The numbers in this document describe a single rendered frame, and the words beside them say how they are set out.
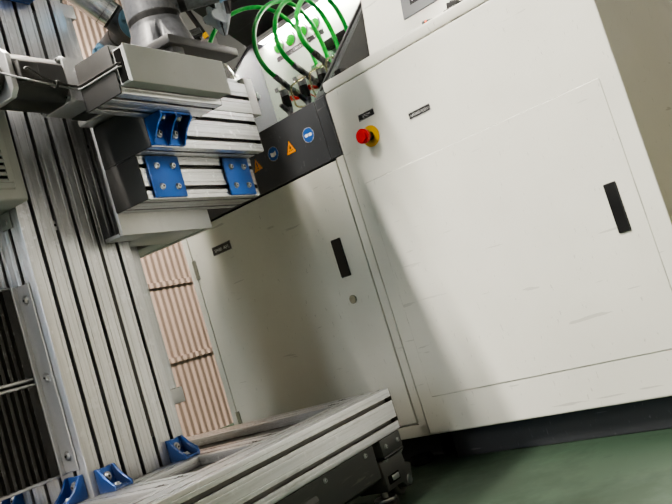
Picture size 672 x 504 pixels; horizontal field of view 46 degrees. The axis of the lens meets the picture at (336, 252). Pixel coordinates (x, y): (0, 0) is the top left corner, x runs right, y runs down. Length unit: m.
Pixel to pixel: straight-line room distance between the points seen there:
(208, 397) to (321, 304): 2.85
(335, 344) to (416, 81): 0.71
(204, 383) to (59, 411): 3.40
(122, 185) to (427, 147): 0.69
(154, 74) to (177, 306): 3.51
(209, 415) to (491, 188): 3.37
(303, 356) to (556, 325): 0.75
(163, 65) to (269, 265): 0.88
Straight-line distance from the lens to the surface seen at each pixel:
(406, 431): 2.02
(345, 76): 1.99
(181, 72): 1.51
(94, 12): 2.35
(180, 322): 4.86
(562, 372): 1.76
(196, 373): 4.86
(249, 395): 2.37
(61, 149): 1.67
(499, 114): 1.75
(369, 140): 1.91
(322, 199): 2.05
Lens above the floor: 0.39
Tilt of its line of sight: 5 degrees up
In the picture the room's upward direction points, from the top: 17 degrees counter-clockwise
